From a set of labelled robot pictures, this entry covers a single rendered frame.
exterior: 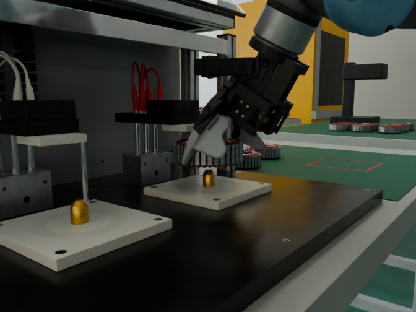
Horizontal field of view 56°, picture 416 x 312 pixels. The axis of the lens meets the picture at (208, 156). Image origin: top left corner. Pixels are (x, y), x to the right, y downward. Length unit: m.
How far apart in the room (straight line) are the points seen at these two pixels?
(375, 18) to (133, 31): 0.36
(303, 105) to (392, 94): 1.90
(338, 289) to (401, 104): 5.30
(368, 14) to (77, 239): 0.36
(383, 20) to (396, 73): 5.29
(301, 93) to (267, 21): 3.57
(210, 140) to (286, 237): 0.18
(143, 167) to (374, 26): 0.43
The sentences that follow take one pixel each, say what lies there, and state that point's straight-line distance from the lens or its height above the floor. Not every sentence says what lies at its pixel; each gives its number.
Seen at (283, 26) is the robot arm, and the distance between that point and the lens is 0.52.
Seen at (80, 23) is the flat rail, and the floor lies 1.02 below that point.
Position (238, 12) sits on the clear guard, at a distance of 0.42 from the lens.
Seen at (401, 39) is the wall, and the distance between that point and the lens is 5.75.
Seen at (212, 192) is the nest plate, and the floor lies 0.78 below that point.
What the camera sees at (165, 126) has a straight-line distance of 0.65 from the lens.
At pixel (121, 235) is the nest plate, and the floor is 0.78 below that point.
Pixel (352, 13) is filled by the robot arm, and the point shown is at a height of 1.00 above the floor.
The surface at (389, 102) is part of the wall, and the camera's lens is 5.72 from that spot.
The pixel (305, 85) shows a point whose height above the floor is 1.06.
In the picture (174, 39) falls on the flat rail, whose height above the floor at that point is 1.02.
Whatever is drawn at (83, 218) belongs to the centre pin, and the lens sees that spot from 0.47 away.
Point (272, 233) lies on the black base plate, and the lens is 0.46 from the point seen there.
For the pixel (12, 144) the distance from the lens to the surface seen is 0.58.
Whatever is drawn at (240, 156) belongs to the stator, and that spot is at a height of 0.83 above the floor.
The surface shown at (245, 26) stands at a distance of 4.48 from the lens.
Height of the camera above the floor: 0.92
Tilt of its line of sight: 8 degrees down
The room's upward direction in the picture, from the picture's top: straight up
